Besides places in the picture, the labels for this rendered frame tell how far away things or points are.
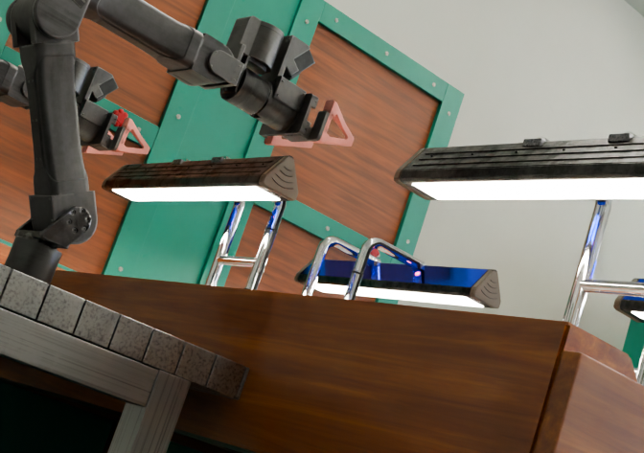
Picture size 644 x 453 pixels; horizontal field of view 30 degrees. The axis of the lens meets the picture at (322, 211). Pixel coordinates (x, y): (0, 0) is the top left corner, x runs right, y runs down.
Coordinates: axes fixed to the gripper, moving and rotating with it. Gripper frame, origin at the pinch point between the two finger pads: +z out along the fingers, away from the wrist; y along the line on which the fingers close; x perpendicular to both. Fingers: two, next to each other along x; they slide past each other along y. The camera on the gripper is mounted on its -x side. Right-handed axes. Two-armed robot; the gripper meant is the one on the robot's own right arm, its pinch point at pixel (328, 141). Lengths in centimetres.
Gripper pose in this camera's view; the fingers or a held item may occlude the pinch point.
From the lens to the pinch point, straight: 185.5
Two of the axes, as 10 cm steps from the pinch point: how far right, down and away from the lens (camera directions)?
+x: -3.2, 9.2, -2.4
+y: -6.3, -0.2, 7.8
